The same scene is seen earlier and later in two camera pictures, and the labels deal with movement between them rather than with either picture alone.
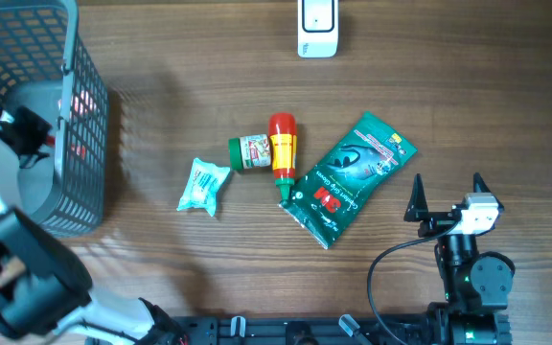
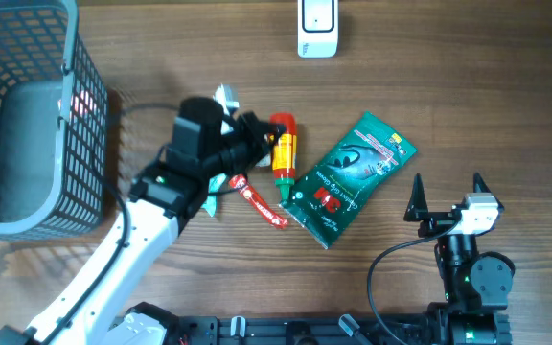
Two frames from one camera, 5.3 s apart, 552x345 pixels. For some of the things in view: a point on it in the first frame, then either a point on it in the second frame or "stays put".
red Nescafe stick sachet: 50,141 to 272,217
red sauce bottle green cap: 283,138 stays put
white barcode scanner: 317,28 stays put
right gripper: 418,212 stays put
